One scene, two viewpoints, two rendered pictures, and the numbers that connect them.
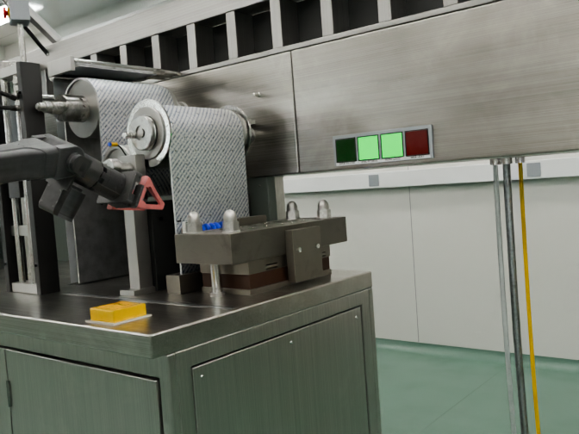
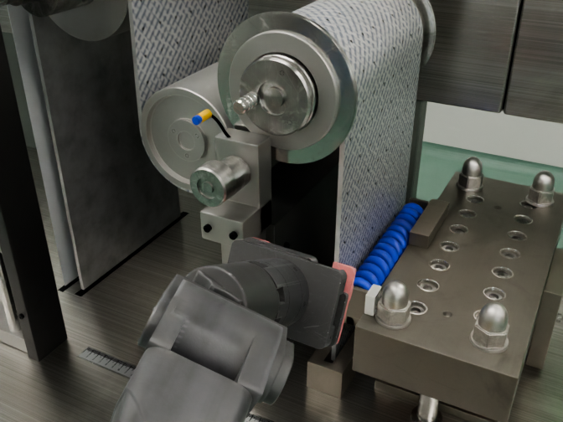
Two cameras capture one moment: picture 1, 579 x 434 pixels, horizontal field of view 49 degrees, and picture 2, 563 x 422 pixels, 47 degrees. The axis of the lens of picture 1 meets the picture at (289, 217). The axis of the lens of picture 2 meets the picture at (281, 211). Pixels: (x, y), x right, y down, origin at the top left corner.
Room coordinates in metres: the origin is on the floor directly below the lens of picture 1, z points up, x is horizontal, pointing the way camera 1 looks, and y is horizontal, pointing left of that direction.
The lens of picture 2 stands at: (0.82, 0.41, 1.46)
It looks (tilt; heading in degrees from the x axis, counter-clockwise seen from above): 30 degrees down; 349
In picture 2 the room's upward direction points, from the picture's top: straight up
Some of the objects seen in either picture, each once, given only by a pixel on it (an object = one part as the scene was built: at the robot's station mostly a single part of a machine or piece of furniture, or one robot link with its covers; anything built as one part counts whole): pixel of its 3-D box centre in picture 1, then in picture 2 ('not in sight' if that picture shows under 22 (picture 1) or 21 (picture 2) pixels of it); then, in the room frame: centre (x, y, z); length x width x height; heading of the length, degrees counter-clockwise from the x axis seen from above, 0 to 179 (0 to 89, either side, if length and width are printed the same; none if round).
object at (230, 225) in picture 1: (230, 220); (493, 322); (1.26, 0.12, 1.05); 0.04 x 0.04 x 0.04
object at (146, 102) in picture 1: (148, 133); (284, 90); (1.40, 0.29, 1.25); 0.15 x 0.01 x 0.15; 51
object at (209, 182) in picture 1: (212, 191); (378, 182); (1.46, 0.17, 1.11); 0.23 x 0.01 x 0.18; 141
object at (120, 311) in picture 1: (118, 312); not in sight; (1.12, 0.32, 0.91); 0.07 x 0.07 x 0.02; 51
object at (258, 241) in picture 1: (267, 238); (476, 270); (1.41, 0.05, 1.00); 0.40 x 0.16 x 0.06; 141
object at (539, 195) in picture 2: (323, 208); (543, 186); (1.51, -0.08, 1.05); 0.04 x 0.04 x 0.04
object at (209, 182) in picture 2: (112, 168); (213, 183); (1.36, 0.37, 1.18); 0.04 x 0.02 x 0.04; 51
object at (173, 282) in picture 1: (220, 274); (368, 311); (1.46, 0.17, 0.92); 0.28 x 0.04 x 0.04; 141
